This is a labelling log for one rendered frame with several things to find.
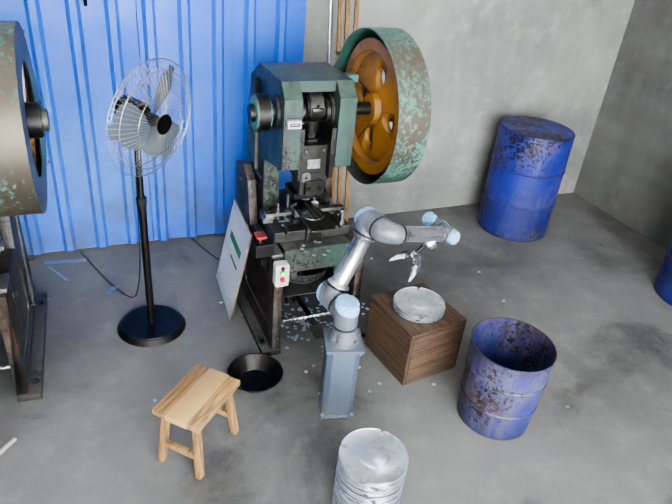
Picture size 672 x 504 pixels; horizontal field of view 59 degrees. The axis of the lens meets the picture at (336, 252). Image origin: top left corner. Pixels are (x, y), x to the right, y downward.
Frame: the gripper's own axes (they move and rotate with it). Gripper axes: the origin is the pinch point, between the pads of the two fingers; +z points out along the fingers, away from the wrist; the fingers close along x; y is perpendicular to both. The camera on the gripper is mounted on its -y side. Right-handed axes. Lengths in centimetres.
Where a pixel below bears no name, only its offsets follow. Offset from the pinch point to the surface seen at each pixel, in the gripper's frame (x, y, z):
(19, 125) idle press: -121, 128, 64
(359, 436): 48, 54, 59
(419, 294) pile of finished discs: 13.2, -30.5, 1.1
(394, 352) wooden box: 28.1, -21.5, 33.1
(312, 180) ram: -66, 10, 0
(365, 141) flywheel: -69, -11, -37
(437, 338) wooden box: 38.4, -19.6, 10.1
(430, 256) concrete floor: -13, -145, -22
